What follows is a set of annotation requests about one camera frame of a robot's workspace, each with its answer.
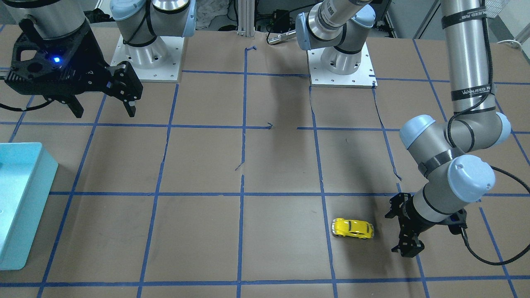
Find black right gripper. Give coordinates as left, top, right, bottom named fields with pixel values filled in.
left=3, top=19, right=143, bottom=118

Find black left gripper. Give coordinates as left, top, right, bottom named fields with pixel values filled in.
left=384, top=193, right=467, bottom=258

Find yellow toy beetle car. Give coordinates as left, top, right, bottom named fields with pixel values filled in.
left=331, top=218, right=374, bottom=239

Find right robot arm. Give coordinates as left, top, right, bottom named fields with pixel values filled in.
left=1, top=0, right=197, bottom=118

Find light blue plastic bin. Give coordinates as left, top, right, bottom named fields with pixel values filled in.
left=0, top=143, right=58, bottom=270

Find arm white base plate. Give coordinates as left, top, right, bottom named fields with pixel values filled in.
left=307, top=43, right=378, bottom=88
left=110, top=36, right=187, bottom=83

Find aluminium frame post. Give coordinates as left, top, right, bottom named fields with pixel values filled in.
left=236, top=0, right=255, bottom=39

